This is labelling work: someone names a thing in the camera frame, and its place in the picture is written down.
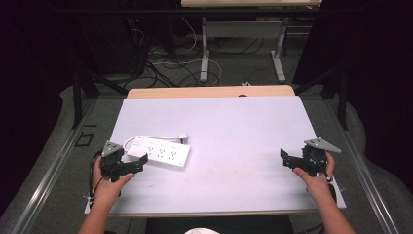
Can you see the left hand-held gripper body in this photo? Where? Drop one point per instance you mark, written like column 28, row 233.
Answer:
column 112, row 164

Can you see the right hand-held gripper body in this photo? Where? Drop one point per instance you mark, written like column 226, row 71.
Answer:
column 314, row 162

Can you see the white power strip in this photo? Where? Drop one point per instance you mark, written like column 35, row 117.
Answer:
column 162, row 152

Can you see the person's right hand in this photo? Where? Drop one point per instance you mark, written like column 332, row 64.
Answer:
column 318, row 187

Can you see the person's left hand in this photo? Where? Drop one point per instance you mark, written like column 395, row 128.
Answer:
column 105, row 191

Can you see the white power plug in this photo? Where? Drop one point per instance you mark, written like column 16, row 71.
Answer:
column 183, row 137

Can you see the white table mat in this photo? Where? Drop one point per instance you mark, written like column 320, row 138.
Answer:
column 227, row 136

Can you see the black metal stand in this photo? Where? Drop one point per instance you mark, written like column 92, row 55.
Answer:
column 77, row 97
column 342, row 94

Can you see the person's white shoe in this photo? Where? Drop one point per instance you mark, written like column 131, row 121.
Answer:
column 201, row 231

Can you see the person's dark clothing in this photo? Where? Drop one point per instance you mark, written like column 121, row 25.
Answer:
column 220, row 224

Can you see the dark computer tower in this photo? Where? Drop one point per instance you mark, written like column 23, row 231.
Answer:
column 107, row 42

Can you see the black horizontal bar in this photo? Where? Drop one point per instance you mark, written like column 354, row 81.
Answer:
column 162, row 10

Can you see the black floor socket frame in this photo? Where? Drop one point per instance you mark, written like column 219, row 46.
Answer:
column 84, row 139

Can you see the aluminium floor rail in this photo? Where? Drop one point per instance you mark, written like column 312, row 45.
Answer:
column 48, row 175
column 367, row 175

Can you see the white metal frame desk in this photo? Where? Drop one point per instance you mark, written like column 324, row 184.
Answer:
column 243, row 29

